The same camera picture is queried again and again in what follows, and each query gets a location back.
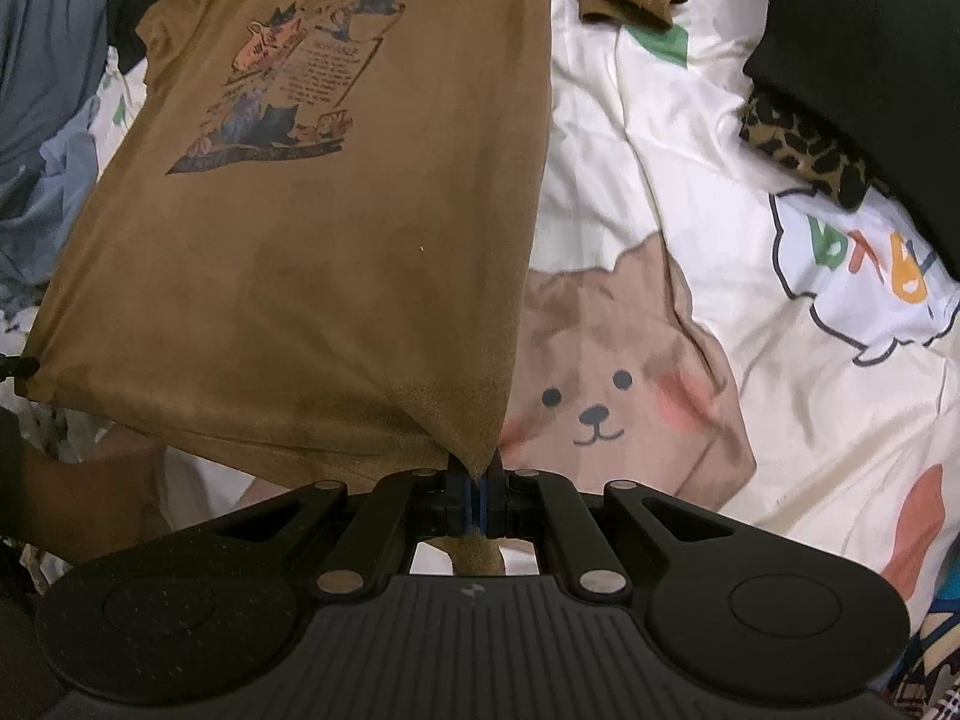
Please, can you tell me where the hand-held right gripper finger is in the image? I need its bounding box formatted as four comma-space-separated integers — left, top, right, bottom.
478, 465, 740, 605
199, 467, 478, 605

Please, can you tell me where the blue denim garment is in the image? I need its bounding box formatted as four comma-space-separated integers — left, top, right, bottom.
0, 0, 166, 301

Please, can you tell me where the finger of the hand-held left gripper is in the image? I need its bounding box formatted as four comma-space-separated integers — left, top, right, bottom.
0, 355, 40, 395

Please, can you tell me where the cartoon printed bed sheet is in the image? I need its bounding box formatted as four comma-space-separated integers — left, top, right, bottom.
0, 0, 960, 720

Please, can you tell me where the black jacket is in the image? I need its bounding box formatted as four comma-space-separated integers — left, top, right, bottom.
742, 0, 960, 278

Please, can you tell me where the brown printed T-shirt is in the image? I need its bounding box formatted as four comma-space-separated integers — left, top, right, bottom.
15, 0, 689, 578

